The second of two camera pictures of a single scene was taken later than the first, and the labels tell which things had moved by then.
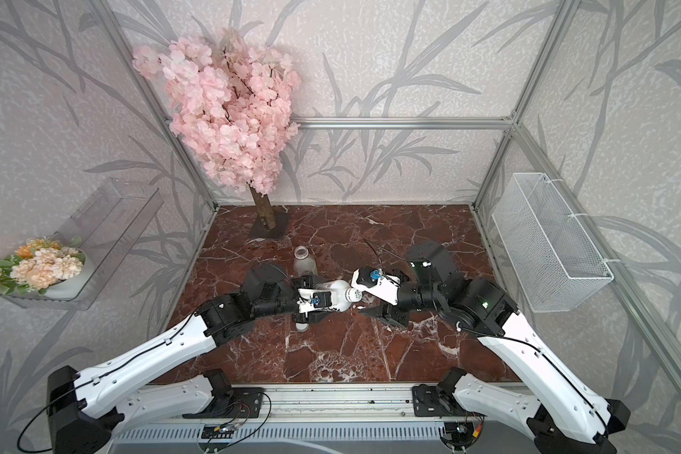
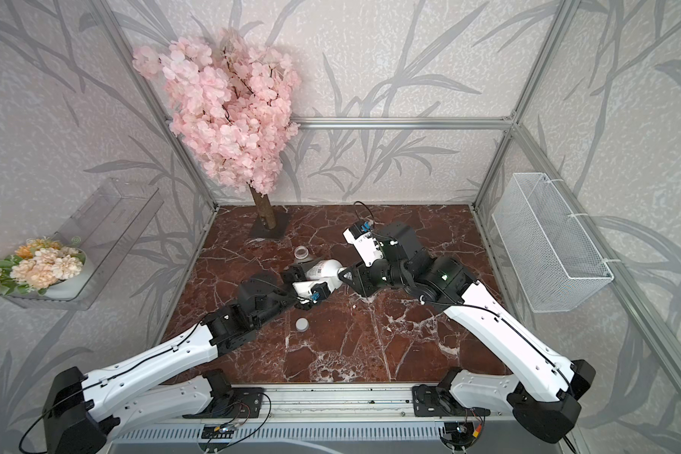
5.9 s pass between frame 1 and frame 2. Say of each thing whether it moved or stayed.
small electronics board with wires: stayed
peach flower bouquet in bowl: stayed
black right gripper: moved
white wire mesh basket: stayed
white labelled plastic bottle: moved
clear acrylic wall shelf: stayed
